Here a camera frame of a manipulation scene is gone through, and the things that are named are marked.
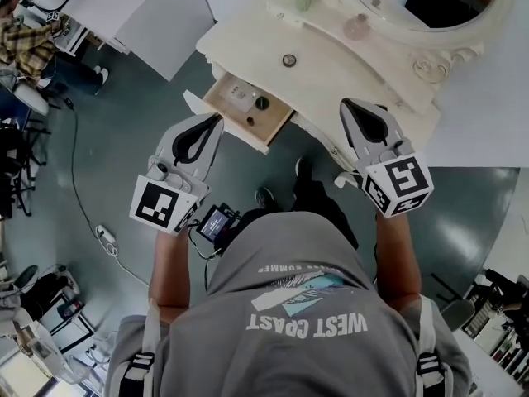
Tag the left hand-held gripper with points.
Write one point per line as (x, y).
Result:
(155, 205)

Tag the person's left forearm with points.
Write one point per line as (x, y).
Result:
(169, 271)

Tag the white paper card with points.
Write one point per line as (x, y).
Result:
(237, 95)

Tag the round black lidded jar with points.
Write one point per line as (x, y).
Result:
(289, 60)

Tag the person's right shoe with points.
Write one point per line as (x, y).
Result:
(304, 172)

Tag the black office chair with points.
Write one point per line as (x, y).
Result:
(16, 159)

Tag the person's shoe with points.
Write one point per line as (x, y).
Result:
(264, 199)
(304, 172)

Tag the person's left shoe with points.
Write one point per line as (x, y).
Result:
(264, 199)

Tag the pink perfume bottle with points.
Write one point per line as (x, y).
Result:
(356, 26)

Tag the green glass vase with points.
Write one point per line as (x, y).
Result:
(305, 0)

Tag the wooden drawer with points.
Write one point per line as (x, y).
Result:
(239, 128)

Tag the grey printed t-shirt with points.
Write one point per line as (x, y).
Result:
(289, 345)

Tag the person's right forearm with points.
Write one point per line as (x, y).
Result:
(398, 259)

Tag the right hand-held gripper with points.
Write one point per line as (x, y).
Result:
(403, 180)

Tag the black trousers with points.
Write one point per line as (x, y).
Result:
(318, 205)

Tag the cream vanity dressing table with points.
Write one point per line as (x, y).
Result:
(322, 68)

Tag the white power strip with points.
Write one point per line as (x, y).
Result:
(105, 233)

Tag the black screen device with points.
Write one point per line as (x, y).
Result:
(215, 224)

